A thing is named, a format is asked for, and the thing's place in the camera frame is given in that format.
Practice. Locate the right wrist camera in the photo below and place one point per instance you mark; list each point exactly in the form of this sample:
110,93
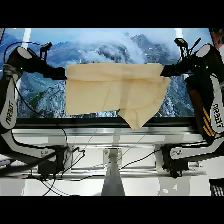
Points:
184,45

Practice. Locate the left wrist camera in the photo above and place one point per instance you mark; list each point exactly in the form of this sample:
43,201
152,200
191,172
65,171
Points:
45,50

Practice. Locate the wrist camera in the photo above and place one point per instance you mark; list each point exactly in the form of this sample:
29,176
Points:
45,50
184,45

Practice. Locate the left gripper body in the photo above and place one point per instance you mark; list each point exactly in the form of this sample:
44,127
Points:
53,72

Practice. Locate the beige garment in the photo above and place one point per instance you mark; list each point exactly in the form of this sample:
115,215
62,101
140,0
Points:
113,90

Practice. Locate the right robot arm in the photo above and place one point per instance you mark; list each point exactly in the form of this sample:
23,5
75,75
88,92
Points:
208,100

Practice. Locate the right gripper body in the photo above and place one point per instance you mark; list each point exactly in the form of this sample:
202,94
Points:
172,70

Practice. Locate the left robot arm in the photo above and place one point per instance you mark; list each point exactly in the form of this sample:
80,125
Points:
9,100

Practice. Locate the silver frame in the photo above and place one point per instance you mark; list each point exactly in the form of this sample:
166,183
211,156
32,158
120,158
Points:
113,150

